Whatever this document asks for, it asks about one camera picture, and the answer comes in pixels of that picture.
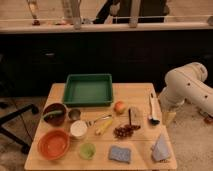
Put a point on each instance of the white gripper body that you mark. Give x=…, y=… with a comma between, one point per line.
x=168, y=116

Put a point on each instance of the red yellow apple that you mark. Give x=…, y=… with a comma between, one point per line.
x=119, y=107

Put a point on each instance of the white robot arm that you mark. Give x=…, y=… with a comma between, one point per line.
x=185, y=83

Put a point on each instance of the dark brown bowl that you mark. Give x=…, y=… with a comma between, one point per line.
x=57, y=120

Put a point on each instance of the orange red bowl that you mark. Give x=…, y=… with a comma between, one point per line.
x=54, y=144

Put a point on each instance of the grey folded cloth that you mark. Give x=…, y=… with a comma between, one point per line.
x=160, y=150

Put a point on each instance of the bunch of dark grapes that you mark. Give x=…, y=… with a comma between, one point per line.
x=125, y=131

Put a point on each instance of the blue sponge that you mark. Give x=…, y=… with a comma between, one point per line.
x=119, y=154

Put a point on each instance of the yellow banana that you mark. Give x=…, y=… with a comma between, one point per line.
x=103, y=127

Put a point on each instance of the metal spoon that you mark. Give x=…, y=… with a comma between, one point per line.
x=91, y=123

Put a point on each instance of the green plastic tray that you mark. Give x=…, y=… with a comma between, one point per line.
x=88, y=90

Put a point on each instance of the small green cup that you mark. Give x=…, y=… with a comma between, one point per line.
x=87, y=151

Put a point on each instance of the white round container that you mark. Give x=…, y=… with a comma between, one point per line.
x=78, y=129

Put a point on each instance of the small metal cup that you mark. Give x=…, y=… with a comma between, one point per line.
x=74, y=114

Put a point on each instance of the green cucumber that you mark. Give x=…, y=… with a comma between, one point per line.
x=52, y=114

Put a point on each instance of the black office chair base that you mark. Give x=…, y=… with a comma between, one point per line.
x=12, y=123

